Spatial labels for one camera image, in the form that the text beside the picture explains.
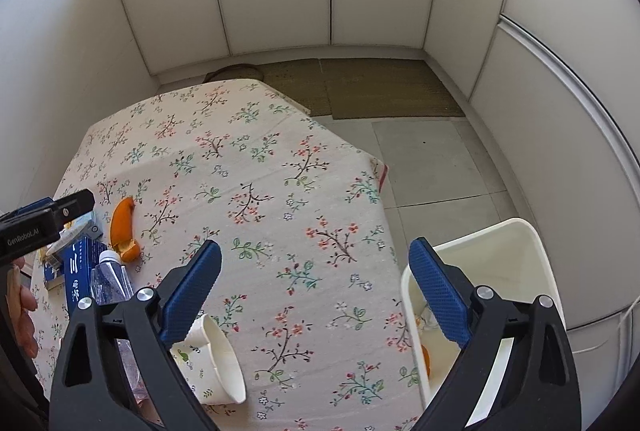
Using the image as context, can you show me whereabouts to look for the brown floor mat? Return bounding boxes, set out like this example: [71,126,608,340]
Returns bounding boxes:
[259,58,463,120]

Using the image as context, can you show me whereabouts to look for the white floral paper cup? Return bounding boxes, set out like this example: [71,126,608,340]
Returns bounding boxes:
[170,314,246,405]

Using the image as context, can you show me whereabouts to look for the dark blue biscuit box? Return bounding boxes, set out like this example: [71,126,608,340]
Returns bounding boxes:
[43,236,106,315]

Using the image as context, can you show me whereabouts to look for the red snack wrapper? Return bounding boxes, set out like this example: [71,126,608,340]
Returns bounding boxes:
[117,339,149,408]

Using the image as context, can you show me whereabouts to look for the orange peel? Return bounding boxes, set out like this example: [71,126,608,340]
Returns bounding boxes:
[108,196,141,263]

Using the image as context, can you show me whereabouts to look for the white plastic trash bin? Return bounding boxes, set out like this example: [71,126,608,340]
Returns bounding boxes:
[400,217,582,430]

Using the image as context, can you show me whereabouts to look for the white kitchen cabinets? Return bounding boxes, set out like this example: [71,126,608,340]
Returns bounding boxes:
[122,0,639,327]

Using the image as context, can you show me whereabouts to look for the light blue small box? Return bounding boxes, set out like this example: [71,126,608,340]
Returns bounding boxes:
[44,217,103,257]

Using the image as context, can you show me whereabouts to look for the floral tablecloth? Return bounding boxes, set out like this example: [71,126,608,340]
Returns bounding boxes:
[56,80,422,430]

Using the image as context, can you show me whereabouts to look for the person left hand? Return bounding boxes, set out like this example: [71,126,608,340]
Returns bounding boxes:
[6,258,38,359]

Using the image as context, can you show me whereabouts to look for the clear plastic water bottle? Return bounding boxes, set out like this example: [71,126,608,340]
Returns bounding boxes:
[90,249,134,305]

